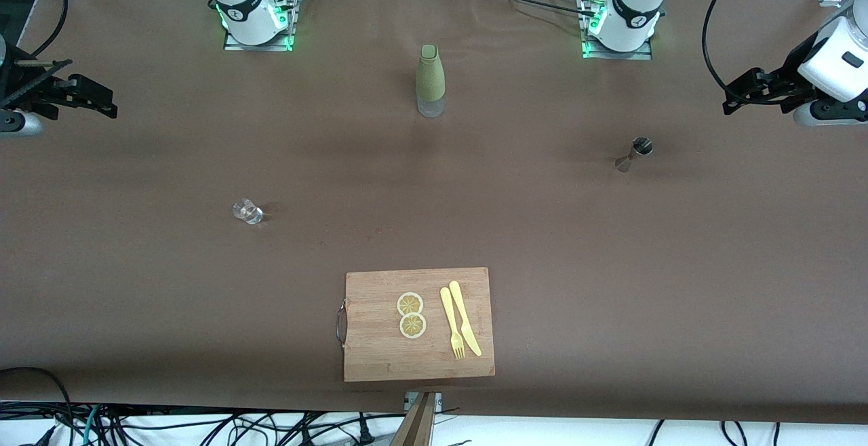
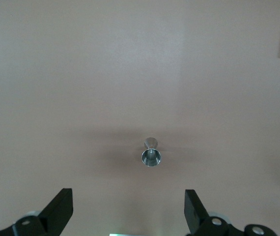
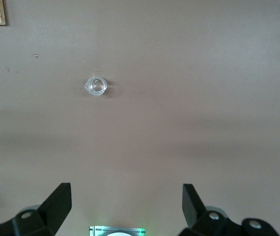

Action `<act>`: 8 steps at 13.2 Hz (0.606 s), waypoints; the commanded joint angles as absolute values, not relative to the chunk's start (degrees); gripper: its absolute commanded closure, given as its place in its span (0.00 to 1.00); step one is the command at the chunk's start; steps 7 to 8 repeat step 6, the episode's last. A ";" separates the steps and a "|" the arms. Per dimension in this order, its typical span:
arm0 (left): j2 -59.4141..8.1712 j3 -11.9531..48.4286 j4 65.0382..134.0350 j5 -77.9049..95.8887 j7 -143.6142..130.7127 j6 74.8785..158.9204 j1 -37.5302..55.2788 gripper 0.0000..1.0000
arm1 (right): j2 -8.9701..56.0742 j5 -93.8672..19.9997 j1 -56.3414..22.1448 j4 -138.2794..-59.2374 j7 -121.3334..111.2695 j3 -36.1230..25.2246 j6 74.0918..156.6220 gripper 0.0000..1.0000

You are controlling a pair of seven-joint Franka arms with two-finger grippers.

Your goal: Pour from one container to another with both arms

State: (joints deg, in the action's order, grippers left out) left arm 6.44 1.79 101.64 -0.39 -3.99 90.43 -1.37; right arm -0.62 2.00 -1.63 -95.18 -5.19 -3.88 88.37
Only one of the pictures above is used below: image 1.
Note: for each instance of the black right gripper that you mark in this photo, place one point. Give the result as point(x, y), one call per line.
point(22, 87)

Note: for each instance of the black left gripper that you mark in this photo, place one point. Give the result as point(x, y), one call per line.
point(791, 71)

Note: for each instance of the steel jigger measuring cup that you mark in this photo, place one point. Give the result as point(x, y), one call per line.
point(641, 148)

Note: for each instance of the small clear glass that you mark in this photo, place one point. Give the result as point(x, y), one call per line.
point(247, 211)

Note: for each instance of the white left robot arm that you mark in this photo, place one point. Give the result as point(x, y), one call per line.
point(634, 9)

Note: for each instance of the green sleeved glass bottle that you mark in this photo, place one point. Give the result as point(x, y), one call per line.
point(430, 73)

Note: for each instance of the yellow plastic knife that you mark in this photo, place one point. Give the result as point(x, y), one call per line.
point(464, 317)

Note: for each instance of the yellow plastic fork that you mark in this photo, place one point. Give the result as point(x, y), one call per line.
point(450, 317)

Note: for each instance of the yellow lemon slice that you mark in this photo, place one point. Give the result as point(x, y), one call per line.
point(412, 326)
point(410, 303)

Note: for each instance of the wooden cutting board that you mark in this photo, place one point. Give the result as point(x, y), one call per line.
point(380, 351)

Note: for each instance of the small metal bracket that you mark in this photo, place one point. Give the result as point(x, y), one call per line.
point(410, 398)

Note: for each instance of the wooden post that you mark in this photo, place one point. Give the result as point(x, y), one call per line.
point(415, 426)

